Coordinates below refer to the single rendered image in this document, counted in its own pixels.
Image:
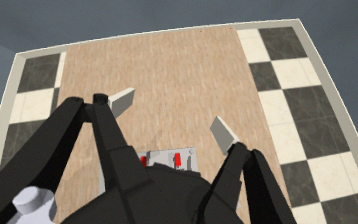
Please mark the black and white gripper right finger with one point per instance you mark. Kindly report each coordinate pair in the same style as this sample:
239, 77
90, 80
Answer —
266, 202

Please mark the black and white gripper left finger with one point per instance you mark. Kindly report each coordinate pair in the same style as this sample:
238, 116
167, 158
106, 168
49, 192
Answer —
30, 179

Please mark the grey fixture plate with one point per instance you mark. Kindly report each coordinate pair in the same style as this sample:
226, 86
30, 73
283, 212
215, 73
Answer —
188, 161

